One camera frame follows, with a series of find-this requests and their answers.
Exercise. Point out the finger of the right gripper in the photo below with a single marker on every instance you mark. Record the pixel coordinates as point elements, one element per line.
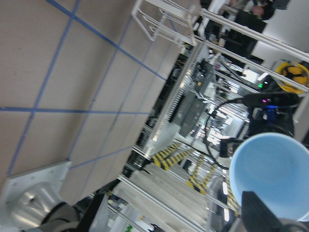
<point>228,146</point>

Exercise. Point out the blue plastic cup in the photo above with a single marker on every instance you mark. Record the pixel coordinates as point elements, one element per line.
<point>276,168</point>

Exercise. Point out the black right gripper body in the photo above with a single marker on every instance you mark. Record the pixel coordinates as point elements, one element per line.
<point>278,120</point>

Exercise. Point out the white wire rack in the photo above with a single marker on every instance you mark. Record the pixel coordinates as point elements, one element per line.
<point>166,19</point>

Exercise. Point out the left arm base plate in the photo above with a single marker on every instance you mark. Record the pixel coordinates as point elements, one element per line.
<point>16,184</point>

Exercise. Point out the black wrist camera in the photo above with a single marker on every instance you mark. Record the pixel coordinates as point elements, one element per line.
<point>278,99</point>

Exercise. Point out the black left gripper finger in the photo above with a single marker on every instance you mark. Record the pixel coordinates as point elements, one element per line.
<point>255,215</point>

